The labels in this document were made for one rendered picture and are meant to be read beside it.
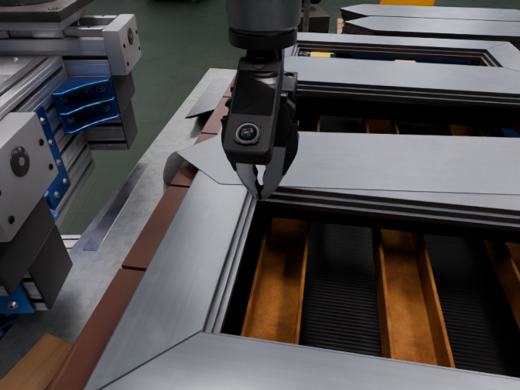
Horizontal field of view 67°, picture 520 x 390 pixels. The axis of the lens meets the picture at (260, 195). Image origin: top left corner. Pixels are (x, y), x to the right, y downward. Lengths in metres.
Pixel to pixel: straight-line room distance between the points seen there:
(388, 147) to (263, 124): 0.40
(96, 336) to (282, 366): 0.20
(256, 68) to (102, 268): 0.48
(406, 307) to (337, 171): 0.24
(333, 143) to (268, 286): 0.28
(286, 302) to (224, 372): 0.27
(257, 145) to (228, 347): 0.20
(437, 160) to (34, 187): 0.61
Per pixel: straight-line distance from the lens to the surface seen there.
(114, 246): 0.79
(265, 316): 0.64
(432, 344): 0.66
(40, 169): 0.55
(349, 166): 0.67
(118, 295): 0.51
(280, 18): 0.40
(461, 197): 0.66
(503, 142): 0.85
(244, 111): 0.38
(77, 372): 0.46
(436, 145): 0.78
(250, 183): 0.49
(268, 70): 0.41
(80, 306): 0.71
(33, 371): 0.61
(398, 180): 0.66
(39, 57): 0.93
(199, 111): 1.14
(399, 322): 0.67
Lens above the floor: 1.20
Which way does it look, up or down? 37 degrees down
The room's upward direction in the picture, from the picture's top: straight up
